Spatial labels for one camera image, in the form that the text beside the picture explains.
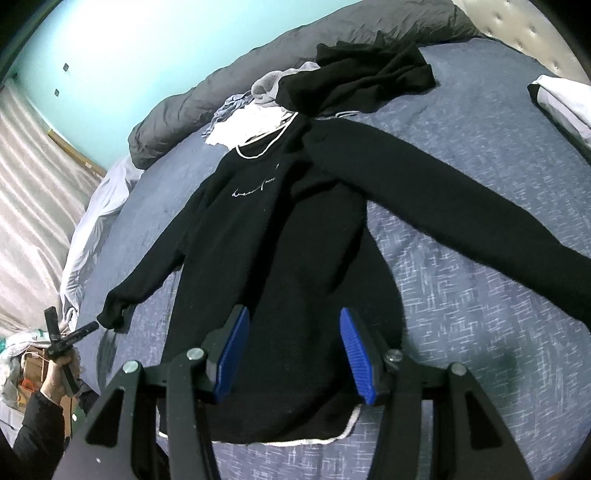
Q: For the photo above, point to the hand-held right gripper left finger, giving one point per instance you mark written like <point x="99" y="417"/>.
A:
<point x="233" y="355"/>

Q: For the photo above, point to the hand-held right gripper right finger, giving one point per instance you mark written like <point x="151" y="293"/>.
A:
<point x="360" y="360"/>

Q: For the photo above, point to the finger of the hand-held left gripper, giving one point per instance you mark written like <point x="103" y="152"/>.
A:
<point x="83" y="332"/>

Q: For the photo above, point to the black sweater with white trim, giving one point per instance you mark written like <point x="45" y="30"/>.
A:
<point x="286" y="230"/>

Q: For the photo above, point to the person's left forearm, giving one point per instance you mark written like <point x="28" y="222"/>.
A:
<point x="39" y="438"/>

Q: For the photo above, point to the person's left hand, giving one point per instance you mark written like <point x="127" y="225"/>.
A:
<point x="53" y="378"/>

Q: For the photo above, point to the brown cardboard box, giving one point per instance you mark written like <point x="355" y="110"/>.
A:
<point x="37" y="369"/>

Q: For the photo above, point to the white green plastic bag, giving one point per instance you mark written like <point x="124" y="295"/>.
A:
<point x="16" y="364"/>

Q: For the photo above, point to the blue patterned bed cover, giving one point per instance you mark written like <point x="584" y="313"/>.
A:
<point x="461" y="323"/>

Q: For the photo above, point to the beige striped curtain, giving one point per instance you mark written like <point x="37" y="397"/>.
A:
<point x="41" y="207"/>

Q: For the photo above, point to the white garment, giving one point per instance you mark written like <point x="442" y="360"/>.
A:
<point x="244" y="124"/>

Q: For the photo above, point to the blue-grey garment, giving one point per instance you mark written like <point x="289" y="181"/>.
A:
<point x="226" y="108"/>

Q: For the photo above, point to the rolled dark grey duvet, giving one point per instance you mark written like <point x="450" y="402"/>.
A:
<point x="194" y="101"/>

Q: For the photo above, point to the grey garment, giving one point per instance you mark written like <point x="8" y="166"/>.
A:
<point x="268" y="87"/>

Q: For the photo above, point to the black crumpled garment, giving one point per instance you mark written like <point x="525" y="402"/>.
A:
<point x="364" y="78"/>

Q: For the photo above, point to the folded grey and white bedding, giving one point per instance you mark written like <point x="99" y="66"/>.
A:
<point x="568" y="106"/>

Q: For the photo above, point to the cream tufted headboard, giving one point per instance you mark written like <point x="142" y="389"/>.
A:
<point x="521" y="23"/>

